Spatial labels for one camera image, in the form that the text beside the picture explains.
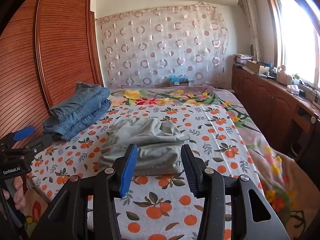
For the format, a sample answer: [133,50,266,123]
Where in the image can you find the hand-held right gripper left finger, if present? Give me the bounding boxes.
[29,144,139,240]

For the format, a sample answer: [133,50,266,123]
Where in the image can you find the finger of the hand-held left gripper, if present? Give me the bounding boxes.
[0,126,35,148]
[15,134,54,155]

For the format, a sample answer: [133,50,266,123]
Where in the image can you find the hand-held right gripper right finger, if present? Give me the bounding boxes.
[180,144,290,240]

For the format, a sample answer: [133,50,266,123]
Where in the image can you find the grey-green pants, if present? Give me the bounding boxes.
[99,117,192,177]

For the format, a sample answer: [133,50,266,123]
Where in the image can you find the person's left hand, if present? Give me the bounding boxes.
[2,176,25,210]

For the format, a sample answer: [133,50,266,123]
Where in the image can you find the orange fruit print bed sheet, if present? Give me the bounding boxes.
[25,104,265,240]

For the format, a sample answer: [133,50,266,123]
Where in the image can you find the folded blue jeans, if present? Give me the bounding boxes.
[42,82,112,142]

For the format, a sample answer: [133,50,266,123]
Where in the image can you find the floral blanket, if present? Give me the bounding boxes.
[110,84,315,240]

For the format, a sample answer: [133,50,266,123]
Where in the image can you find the blue tissue pack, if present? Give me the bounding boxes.
[169,74,190,87]

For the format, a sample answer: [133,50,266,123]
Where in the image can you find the wooden wardrobe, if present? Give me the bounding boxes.
[0,0,104,155]

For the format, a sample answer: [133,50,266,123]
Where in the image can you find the wooden cabinet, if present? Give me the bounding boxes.
[231,65,320,160]

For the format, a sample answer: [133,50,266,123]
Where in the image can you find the stack of papers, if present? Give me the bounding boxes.
[232,53,254,67]

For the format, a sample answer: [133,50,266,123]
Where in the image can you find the cardboard box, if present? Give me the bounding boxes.
[246,60,270,75]

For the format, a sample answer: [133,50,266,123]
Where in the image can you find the white tissue pack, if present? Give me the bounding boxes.
[286,84,300,95]

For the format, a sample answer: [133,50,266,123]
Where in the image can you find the white plastic bottle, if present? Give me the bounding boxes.
[276,65,288,84]

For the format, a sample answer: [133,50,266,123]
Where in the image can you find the white window curtain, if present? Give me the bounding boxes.
[237,0,263,63]

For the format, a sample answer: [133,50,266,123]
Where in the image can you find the window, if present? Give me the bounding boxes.
[262,0,320,90]

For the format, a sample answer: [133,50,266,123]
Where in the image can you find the circle patterned sheer wall cloth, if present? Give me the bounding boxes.
[96,1,230,89]

